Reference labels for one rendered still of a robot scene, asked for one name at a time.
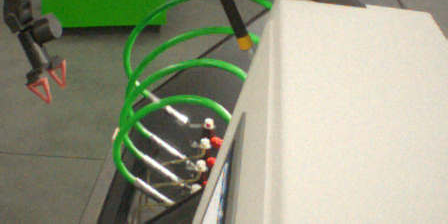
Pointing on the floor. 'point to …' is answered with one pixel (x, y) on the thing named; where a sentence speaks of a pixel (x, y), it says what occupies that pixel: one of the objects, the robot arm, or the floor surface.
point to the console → (342, 119)
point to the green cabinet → (103, 1)
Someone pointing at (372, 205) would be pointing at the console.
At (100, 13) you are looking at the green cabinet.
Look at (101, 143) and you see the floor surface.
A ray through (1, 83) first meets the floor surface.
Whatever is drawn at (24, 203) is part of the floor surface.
